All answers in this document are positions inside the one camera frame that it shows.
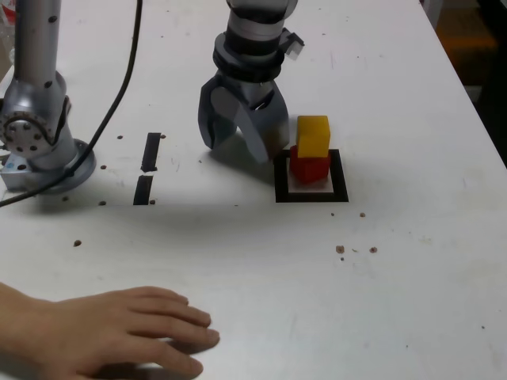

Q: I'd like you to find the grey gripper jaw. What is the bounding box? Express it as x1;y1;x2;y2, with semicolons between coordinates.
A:
235;78;291;165
197;73;250;151

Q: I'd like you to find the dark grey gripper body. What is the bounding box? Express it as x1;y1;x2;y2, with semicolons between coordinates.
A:
228;78;277;112

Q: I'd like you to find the yellow cube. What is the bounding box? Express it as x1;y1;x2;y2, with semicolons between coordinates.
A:
296;115;332;159

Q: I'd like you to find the red cube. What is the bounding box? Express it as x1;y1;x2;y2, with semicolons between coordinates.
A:
288;144;332;185

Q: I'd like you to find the black tape square outline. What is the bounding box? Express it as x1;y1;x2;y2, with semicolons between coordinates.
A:
274;148;349;204

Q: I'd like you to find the person's hand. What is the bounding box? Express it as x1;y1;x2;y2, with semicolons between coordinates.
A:
33;286;221;380

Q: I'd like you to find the black tape strip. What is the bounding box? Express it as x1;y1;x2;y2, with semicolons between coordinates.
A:
132;132;162;206

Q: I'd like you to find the gripper camera with black mount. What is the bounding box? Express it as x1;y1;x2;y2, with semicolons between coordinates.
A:
283;27;306;63

